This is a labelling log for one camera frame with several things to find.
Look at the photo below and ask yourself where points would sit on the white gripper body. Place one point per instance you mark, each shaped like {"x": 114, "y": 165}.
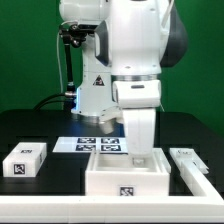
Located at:
{"x": 139, "y": 128}

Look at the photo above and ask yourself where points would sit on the white cabinet body box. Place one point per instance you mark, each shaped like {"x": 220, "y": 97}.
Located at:
{"x": 118, "y": 175}

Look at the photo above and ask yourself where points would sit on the white cabinet door panel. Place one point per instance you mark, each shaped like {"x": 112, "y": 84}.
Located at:
{"x": 181, "y": 155}

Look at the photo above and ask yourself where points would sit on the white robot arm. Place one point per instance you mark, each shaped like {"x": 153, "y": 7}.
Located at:
{"x": 125, "y": 44}

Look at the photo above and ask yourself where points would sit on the white cabinet top block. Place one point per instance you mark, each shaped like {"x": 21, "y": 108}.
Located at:
{"x": 25, "y": 160}

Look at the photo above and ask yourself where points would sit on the white base tag plate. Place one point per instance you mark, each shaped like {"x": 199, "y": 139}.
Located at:
{"x": 88, "y": 144}

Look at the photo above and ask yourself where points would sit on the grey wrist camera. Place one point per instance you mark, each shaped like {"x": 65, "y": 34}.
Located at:
{"x": 108, "y": 118}

